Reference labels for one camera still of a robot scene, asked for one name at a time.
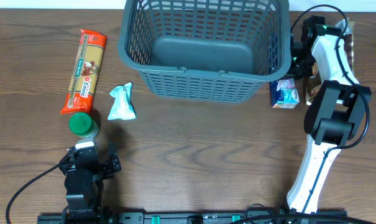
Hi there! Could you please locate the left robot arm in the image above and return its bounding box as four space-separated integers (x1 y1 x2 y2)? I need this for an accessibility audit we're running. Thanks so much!
60 139 121 223

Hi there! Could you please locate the grey plastic basket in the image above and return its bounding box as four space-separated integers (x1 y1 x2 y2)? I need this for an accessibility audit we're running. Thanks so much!
118 0 291 103

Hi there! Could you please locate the small colourful milk carton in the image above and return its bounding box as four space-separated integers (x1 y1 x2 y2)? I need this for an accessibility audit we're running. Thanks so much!
270 78 300 109

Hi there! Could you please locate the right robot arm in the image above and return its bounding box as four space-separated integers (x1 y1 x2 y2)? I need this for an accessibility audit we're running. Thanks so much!
287 16 371 214

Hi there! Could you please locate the brown Nescafe Gold pouch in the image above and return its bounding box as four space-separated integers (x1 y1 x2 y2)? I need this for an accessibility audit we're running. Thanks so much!
304 19 359 106

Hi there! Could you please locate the light blue snack wrapper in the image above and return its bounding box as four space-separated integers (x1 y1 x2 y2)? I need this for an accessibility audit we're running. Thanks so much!
108 82 136 120

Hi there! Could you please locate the orange spaghetti packet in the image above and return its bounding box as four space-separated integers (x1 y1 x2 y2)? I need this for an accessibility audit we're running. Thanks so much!
60 29 107 114

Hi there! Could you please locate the green lid jar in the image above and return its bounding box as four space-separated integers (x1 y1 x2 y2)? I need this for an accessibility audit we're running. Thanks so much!
68 112 99 139

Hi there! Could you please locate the right black cable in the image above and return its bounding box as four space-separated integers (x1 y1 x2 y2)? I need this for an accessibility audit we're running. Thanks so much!
289 4 370 214

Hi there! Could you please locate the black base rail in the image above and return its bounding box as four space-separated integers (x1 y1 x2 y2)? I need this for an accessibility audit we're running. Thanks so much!
37 210 347 224

